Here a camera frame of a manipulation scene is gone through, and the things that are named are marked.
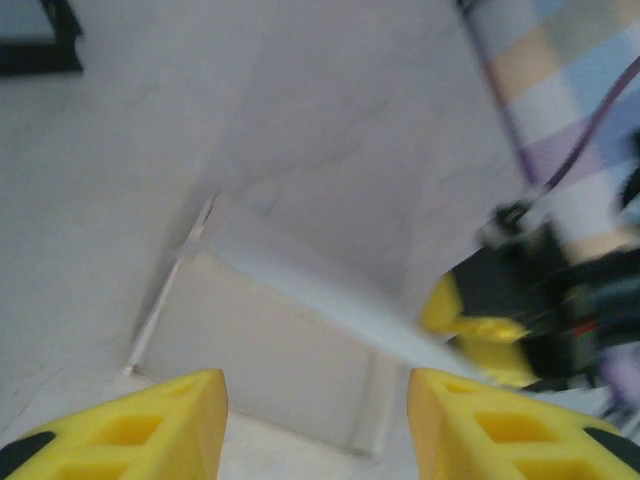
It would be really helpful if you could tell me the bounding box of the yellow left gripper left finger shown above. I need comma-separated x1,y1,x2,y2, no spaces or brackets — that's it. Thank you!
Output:
0,368,229,480

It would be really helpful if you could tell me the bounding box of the white paper box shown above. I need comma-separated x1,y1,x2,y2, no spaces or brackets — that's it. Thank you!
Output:
124,189,481,459

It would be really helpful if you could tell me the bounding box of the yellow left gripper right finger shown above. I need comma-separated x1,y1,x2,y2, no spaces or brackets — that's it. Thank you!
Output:
408,367,640,480

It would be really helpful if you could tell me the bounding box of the black grey checkerboard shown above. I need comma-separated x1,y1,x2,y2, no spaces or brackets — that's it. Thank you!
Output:
0,0,85,77

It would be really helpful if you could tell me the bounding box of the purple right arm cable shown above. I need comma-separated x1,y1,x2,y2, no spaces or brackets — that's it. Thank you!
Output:
542,62,640,194

